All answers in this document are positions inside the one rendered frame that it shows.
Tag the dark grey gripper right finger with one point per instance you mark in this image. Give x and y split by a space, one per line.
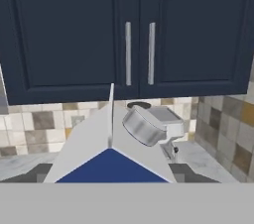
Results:
188 171

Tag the grey metal hood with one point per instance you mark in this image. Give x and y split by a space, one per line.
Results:
2 95

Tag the navy blue cupboard door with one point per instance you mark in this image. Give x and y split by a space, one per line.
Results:
198 26
66 29

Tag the white and blue milk carton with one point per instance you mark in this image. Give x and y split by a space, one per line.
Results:
89 142

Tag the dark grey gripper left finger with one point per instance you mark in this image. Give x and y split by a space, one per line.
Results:
37 170

